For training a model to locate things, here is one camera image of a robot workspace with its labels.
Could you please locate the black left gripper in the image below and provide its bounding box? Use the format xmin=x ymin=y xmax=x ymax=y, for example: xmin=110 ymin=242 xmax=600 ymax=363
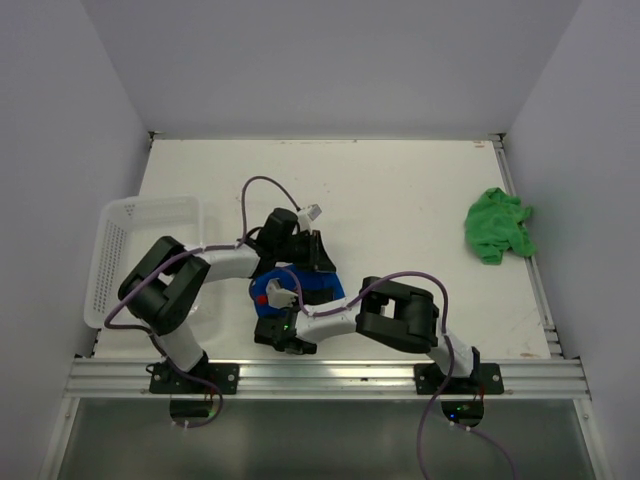
xmin=275 ymin=228 xmax=336 ymax=271

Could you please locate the blue towel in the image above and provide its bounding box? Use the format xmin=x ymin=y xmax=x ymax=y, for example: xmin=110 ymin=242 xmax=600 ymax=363
xmin=248 ymin=265 xmax=345 ymax=318

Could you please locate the green towel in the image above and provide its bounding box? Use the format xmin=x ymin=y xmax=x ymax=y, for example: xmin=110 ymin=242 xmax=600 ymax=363
xmin=464 ymin=187 xmax=537 ymax=266

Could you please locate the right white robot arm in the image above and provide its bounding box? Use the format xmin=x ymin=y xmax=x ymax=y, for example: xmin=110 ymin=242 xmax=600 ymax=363
xmin=249 ymin=267 xmax=481 ymax=393

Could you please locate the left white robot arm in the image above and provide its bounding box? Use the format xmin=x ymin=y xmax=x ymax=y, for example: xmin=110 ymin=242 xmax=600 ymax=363
xmin=118 ymin=208 xmax=345 ymax=393

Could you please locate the white perforated plastic basket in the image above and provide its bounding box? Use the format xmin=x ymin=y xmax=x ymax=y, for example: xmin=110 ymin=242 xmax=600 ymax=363
xmin=84 ymin=195 xmax=204 ymax=328

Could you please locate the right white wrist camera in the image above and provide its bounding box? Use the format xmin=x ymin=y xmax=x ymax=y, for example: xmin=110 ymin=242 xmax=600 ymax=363
xmin=255 ymin=278 xmax=299 ymax=309

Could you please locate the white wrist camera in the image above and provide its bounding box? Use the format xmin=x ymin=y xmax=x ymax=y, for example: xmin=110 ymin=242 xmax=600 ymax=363
xmin=297 ymin=204 xmax=322 ymax=224
xmin=255 ymin=278 xmax=299 ymax=309

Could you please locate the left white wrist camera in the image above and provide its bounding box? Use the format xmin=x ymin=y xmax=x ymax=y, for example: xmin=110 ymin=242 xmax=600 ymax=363
xmin=297 ymin=204 xmax=322 ymax=224

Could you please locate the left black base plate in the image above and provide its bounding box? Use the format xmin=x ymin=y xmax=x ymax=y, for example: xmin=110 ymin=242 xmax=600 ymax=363
xmin=145 ymin=361 xmax=240 ymax=395

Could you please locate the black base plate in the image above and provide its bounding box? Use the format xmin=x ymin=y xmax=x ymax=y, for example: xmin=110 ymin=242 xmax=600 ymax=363
xmin=413 ymin=362 xmax=505 ymax=395
xmin=145 ymin=361 xmax=240 ymax=395

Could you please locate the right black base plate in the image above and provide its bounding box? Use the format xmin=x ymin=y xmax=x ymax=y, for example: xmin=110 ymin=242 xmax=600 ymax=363
xmin=413 ymin=362 xmax=505 ymax=395

